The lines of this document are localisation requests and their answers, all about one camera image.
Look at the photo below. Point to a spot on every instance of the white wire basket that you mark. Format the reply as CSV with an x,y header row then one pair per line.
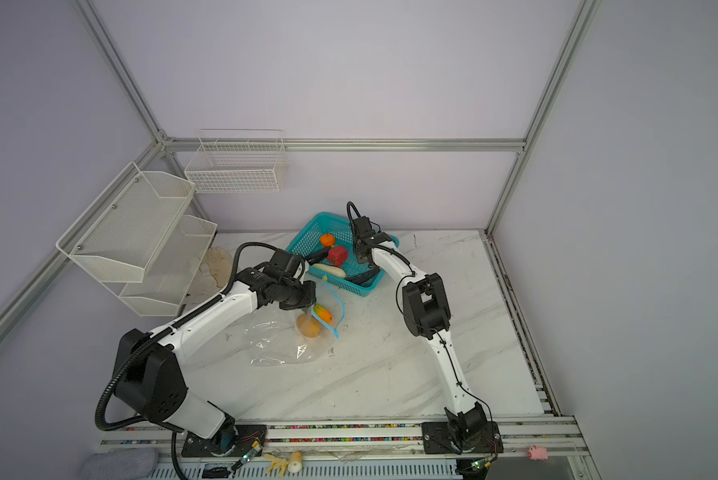
x,y
239,161

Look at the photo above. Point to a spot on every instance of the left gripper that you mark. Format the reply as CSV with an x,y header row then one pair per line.
x,y
309,297

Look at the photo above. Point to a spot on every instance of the white mesh upper shelf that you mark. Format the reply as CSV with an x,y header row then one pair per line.
x,y
119,237

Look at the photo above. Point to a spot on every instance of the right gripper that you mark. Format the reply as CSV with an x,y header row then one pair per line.
x,y
357,249

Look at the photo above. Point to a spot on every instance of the pink toy pig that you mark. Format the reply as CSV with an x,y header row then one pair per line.
x,y
537,453

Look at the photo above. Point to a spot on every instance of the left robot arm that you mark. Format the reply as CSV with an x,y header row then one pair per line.
x,y
147,383

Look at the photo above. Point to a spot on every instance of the orange toy fruit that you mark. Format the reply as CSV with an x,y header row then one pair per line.
x,y
327,240

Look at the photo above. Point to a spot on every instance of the yellow toy mango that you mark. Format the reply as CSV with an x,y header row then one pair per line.
x,y
308,326

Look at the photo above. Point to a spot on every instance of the grey cloth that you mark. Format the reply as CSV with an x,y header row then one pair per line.
x,y
125,464

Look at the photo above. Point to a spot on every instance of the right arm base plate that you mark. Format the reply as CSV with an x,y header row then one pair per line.
x,y
441,438

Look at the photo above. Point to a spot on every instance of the clear zip top bag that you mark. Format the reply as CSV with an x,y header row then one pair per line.
x,y
274,340

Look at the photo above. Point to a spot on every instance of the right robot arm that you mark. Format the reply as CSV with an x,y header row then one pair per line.
x,y
422,300

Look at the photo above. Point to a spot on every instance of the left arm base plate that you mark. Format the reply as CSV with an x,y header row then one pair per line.
x,y
233,442

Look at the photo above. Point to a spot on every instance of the teal plastic basket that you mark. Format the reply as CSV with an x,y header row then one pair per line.
x,y
307,241

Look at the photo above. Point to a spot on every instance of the white mesh shelf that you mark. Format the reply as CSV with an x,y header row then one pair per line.
x,y
119,237
164,288

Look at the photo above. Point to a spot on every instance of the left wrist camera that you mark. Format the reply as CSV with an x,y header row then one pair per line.
x,y
285,264

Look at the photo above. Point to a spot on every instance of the white mesh lower shelf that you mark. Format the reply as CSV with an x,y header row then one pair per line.
x,y
164,288

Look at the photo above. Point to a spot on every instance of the white toy radish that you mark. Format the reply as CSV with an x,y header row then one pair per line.
x,y
332,270

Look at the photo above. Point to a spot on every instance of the wooden toy figure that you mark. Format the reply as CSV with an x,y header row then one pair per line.
x,y
293,464

